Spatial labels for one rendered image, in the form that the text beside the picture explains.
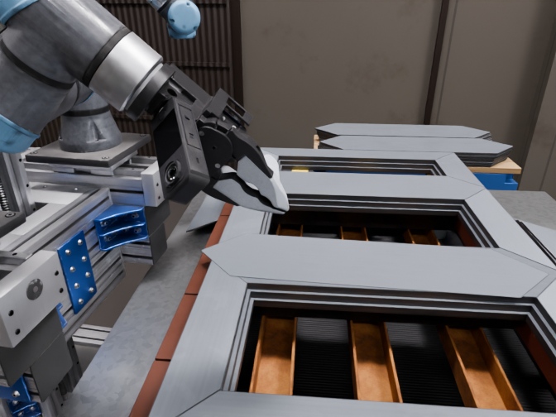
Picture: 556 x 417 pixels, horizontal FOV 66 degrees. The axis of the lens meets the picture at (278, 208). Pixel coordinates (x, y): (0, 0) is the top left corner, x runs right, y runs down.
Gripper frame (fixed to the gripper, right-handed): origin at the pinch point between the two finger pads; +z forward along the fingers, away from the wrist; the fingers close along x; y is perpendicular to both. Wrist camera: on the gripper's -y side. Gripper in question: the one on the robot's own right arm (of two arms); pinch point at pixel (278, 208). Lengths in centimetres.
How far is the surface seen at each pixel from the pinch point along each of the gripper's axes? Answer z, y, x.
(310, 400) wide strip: 22.6, -9.0, 16.2
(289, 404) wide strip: 20.4, -10.0, 18.0
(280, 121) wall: 59, 279, 120
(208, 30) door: -28, 291, 109
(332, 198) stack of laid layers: 35, 61, 27
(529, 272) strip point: 59, 28, -8
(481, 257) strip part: 54, 33, -2
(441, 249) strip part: 48, 35, 4
